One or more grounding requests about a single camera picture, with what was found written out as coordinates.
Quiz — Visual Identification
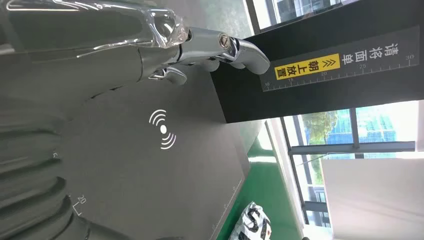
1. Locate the white SF courier package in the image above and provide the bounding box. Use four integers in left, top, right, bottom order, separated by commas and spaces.
228, 201, 273, 240

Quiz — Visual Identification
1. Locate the black weighing scale with column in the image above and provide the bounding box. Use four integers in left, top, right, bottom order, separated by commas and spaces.
61, 0, 424, 240

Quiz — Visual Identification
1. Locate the green belt conveyor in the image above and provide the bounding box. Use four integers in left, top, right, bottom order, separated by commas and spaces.
216, 119, 304, 240

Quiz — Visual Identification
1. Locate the white board panel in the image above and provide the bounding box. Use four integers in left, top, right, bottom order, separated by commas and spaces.
320, 157, 424, 240

